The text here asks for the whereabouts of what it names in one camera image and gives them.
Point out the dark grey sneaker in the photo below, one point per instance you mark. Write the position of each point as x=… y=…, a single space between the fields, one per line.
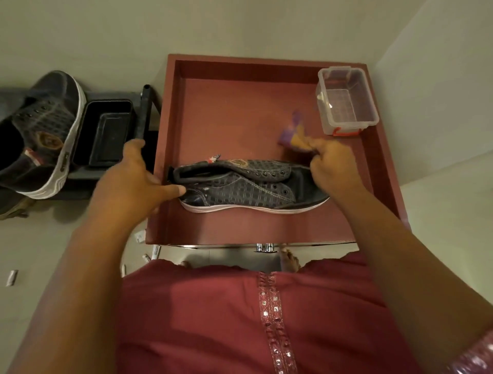
x=250 y=189
x=42 y=131

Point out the person's right hand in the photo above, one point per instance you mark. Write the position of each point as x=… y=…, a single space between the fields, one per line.
x=335 y=169

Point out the black shoe rack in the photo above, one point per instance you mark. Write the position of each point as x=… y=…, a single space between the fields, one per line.
x=88 y=173

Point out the person's left forearm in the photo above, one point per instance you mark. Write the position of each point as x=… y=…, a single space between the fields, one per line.
x=69 y=300

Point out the red tray table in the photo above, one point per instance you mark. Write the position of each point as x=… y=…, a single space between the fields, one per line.
x=231 y=115

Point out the clear plastic box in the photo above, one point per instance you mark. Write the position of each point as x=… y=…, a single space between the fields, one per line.
x=346 y=100

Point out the person's left foot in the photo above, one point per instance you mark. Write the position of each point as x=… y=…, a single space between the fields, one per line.
x=186 y=265

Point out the small tubes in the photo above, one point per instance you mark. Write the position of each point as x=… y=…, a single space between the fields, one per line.
x=155 y=251

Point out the pink embroidered tunic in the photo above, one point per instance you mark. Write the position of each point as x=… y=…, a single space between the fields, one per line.
x=250 y=320

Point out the black plastic tray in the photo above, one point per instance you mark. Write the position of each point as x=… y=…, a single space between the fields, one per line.
x=104 y=133

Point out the olive brown sandal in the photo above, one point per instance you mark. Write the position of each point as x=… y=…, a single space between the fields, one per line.
x=13 y=206

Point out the person's left hand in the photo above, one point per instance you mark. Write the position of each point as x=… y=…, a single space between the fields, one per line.
x=131 y=185

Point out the purple orange checked cloth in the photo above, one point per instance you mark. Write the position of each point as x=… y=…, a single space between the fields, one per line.
x=294 y=133

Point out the person's right forearm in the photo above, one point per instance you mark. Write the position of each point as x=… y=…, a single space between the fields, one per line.
x=416 y=277

